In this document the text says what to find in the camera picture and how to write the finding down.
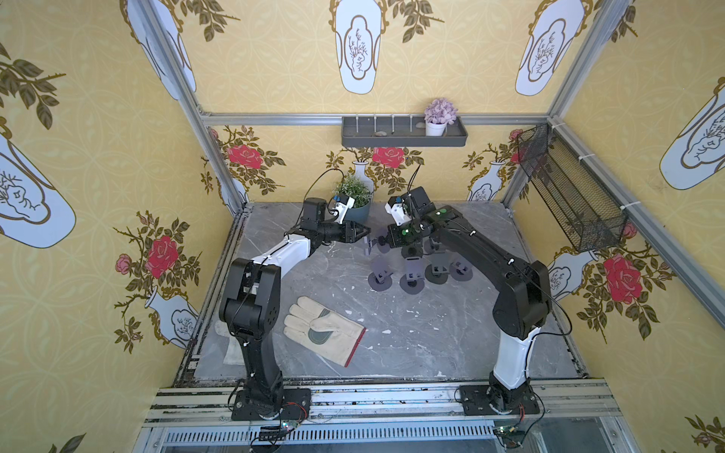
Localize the dark phone stand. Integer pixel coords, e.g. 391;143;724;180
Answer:
425;252;449;285
401;243;424;260

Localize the grey phone stand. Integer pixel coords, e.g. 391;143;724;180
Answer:
449;255;473;282
364;235;391;256
368;256;393;292
400;257;425;294

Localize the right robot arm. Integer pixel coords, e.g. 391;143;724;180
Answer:
381;206;552;403

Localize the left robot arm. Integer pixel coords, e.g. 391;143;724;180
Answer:
219;197;371;421

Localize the green plant blue pot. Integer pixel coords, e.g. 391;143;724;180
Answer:
335;176;373;224

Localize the beige work glove right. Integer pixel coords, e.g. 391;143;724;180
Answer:
283;296;366;367

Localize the purple flower white pot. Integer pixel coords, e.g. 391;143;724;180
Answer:
425;98;458;137

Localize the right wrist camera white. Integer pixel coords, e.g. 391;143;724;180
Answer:
385;194;412;227

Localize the grey wall shelf tray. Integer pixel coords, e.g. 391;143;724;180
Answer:
341;115;468;148

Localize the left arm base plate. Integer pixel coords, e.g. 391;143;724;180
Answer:
231;388;312;421

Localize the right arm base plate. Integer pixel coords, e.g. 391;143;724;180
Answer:
457;383;541;417

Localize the black wire mesh basket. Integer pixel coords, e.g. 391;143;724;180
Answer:
515;125;629;252

